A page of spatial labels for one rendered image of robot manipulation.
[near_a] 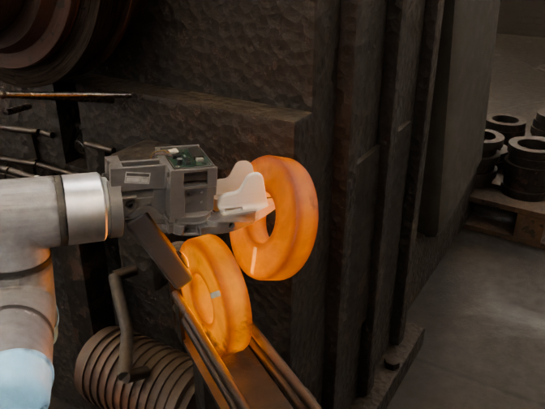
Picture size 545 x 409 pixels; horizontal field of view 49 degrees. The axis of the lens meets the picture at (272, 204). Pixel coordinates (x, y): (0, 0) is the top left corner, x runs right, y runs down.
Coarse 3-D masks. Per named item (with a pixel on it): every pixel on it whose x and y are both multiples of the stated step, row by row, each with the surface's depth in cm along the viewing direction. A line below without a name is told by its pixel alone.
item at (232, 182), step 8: (240, 168) 72; (248, 168) 72; (232, 176) 72; (240, 176) 72; (224, 184) 72; (232, 184) 72; (240, 184) 72; (224, 192) 72; (216, 200) 71; (216, 208) 72
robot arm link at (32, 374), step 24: (0, 312) 56; (24, 312) 56; (0, 336) 52; (24, 336) 53; (48, 336) 56; (0, 360) 49; (24, 360) 50; (48, 360) 53; (0, 384) 48; (24, 384) 49; (48, 384) 51; (0, 408) 48; (24, 408) 49
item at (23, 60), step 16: (32, 0) 85; (48, 0) 85; (64, 0) 85; (32, 16) 86; (48, 16) 87; (64, 16) 86; (0, 32) 91; (16, 32) 90; (32, 32) 89; (48, 32) 89; (64, 32) 88; (0, 48) 93; (16, 48) 92; (32, 48) 92; (48, 48) 90; (0, 64) 98; (16, 64) 95; (32, 64) 94
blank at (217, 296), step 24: (192, 240) 74; (216, 240) 73; (192, 264) 75; (216, 264) 70; (192, 288) 78; (216, 288) 70; (240, 288) 70; (192, 312) 80; (216, 312) 72; (240, 312) 70; (216, 336) 74; (240, 336) 71
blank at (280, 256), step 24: (264, 168) 74; (288, 168) 70; (288, 192) 69; (312, 192) 69; (288, 216) 69; (312, 216) 69; (240, 240) 77; (264, 240) 76; (288, 240) 68; (312, 240) 69; (240, 264) 77; (264, 264) 72; (288, 264) 69
